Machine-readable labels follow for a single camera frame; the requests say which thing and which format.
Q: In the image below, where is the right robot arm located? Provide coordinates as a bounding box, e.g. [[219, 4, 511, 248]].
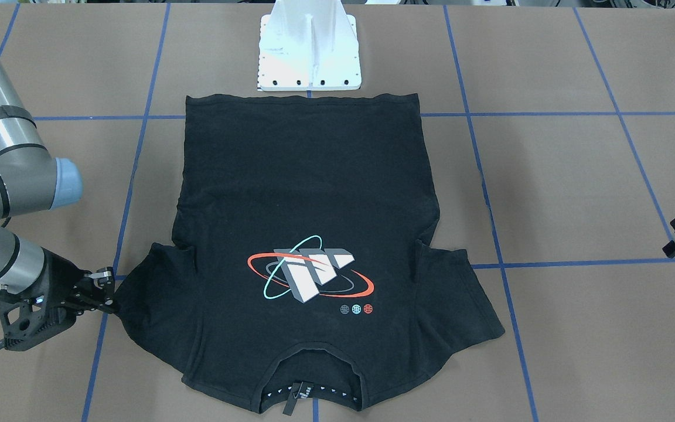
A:
[[0, 61, 118, 314]]

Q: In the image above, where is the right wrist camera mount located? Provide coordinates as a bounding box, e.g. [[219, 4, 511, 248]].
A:
[[0, 290, 77, 352]]

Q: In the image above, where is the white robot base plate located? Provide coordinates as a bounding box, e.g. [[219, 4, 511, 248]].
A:
[[257, 1, 362, 91]]

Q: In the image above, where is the black graphic t-shirt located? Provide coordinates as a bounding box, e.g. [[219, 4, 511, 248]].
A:
[[116, 94, 504, 414]]

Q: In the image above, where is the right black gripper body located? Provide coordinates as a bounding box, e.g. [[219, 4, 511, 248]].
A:
[[36, 249, 96, 320]]

